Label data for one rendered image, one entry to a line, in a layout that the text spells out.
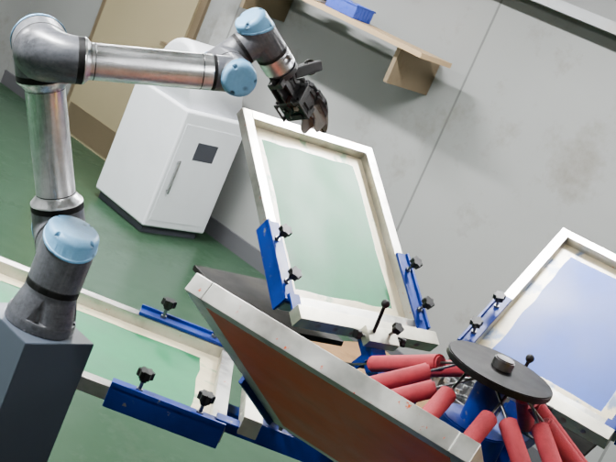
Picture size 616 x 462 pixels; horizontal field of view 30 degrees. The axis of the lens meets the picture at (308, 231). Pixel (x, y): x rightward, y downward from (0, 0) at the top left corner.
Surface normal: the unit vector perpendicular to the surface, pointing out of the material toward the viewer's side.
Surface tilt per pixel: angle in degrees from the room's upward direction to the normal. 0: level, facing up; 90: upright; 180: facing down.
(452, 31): 90
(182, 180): 90
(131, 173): 90
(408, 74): 90
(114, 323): 0
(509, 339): 32
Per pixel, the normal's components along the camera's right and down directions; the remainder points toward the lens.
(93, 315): 0.39, -0.89
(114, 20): -0.64, -0.08
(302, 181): 0.58, -0.54
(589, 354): 0.09, -0.74
